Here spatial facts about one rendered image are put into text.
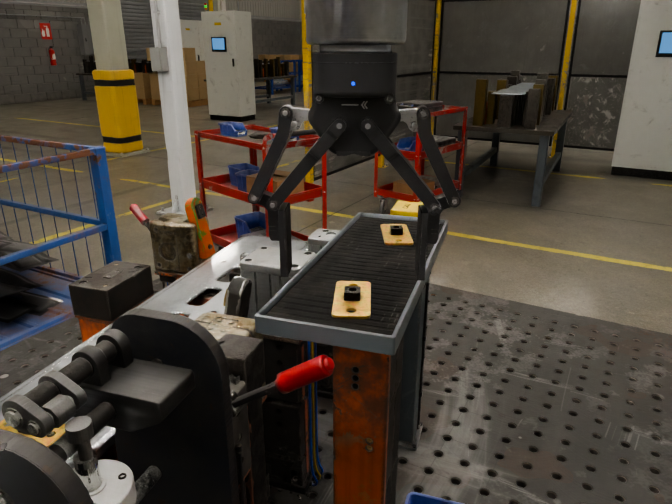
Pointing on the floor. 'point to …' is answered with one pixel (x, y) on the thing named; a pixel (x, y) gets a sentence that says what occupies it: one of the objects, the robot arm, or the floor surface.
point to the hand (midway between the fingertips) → (352, 263)
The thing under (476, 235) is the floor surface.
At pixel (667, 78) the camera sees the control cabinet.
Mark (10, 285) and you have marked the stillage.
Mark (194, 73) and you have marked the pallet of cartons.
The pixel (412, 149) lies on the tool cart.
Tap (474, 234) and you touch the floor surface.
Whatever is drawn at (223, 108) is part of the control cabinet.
